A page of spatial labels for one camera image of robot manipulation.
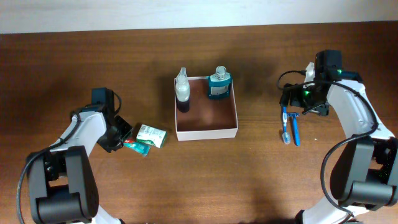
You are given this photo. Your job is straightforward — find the teal mouthwash bottle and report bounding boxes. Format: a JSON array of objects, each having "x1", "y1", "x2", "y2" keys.
[{"x1": 207, "y1": 66, "x2": 233, "y2": 100}]

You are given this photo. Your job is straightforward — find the red green toothpaste tube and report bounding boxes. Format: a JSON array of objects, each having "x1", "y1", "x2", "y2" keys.
[{"x1": 124, "y1": 139, "x2": 150, "y2": 157}]

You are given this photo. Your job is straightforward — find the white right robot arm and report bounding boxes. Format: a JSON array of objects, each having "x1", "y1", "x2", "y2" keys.
[{"x1": 279, "y1": 50, "x2": 397, "y2": 224}]

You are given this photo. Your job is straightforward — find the blue disposable razor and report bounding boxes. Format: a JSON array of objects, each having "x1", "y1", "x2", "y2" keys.
[{"x1": 287, "y1": 113, "x2": 300, "y2": 146}]

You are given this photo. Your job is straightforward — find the blue white toothbrush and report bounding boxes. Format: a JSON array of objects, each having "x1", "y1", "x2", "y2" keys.
[{"x1": 281, "y1": 106, "x2": 291, "y2": 144}]

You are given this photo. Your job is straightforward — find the pink cardboard box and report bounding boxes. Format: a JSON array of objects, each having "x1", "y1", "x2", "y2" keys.
[{"x1": 174, "y1": 77, "x2": 239, "y2": 141}]

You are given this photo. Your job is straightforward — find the green white soap packet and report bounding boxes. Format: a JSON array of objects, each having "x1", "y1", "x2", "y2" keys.
[{"x1": 136, "y1": 124, "x2": 167, "y2": 148}]

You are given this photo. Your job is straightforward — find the purple foaming soap pump bottle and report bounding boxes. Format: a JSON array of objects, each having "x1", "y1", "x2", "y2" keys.
[{"x1": 175, "y1": 67, "x2": 190, "y2": 113}]

